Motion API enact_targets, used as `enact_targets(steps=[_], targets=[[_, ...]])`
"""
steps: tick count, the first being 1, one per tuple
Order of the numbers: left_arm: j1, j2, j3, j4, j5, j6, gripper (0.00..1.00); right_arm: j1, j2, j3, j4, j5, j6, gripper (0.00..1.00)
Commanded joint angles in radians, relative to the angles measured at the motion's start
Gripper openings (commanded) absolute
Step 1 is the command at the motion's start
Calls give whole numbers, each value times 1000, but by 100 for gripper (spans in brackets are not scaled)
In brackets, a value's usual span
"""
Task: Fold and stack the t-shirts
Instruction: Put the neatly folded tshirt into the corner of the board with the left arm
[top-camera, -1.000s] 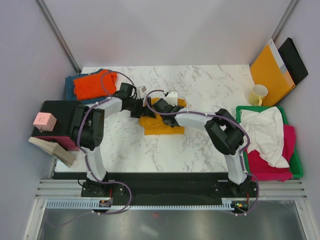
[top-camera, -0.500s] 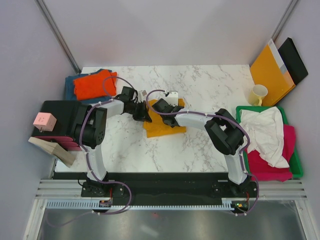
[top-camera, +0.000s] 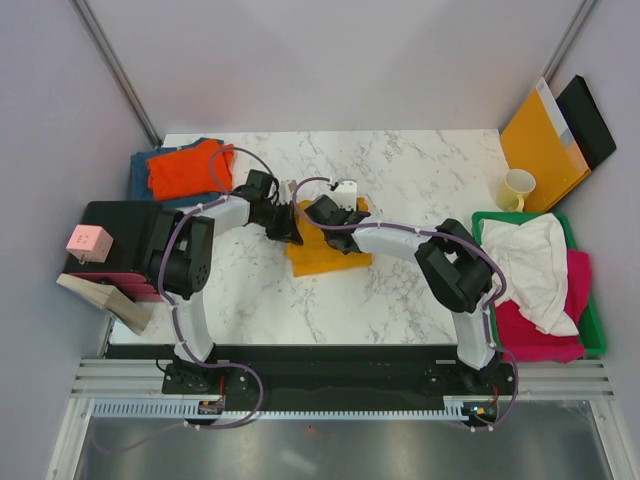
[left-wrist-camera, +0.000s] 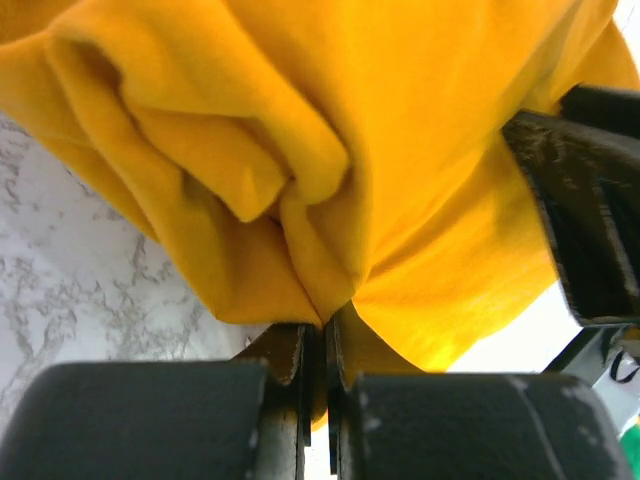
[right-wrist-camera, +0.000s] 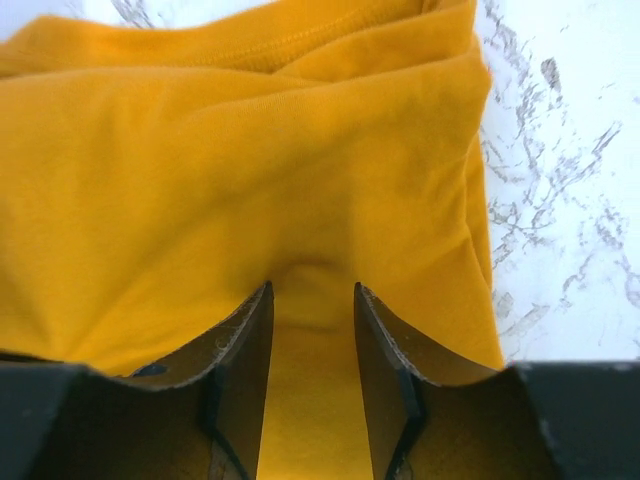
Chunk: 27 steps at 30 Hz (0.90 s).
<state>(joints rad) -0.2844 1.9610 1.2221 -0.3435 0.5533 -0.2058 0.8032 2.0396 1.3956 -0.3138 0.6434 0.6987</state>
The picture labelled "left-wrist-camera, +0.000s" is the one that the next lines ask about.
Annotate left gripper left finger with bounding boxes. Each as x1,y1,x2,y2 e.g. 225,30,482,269
1,324,314,479

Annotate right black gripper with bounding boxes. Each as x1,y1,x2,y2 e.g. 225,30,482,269
502,85,639,388

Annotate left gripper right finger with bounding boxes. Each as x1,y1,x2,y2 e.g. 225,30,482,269
325,314,632,479

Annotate yellow t shirt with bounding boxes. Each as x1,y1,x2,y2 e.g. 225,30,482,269
1,1,639,372

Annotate green plastic tray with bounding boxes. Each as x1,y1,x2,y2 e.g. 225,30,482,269
620,423,640,457

